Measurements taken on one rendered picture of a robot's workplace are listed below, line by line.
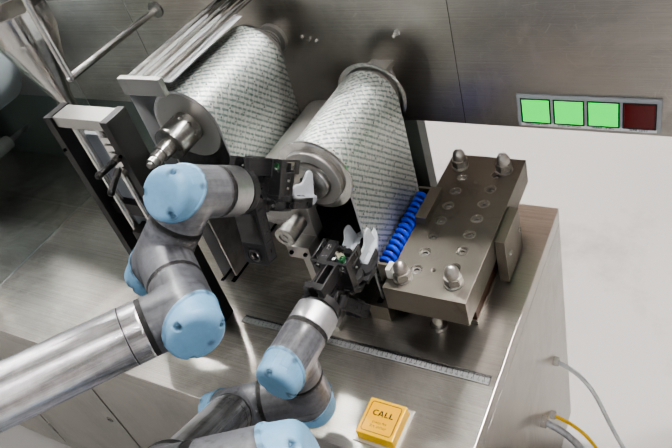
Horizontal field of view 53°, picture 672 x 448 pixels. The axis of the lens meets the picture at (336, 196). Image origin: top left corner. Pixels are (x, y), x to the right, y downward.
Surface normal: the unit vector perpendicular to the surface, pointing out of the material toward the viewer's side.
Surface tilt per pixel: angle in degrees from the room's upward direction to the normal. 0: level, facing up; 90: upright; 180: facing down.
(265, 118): 92
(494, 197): 0
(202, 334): 90
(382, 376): 0
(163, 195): 50
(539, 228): 0
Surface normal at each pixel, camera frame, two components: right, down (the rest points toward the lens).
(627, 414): -0.25, -0.75
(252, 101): 0.87, 0.14
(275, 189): -0.49, 0.03
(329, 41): -0.44, 0.66
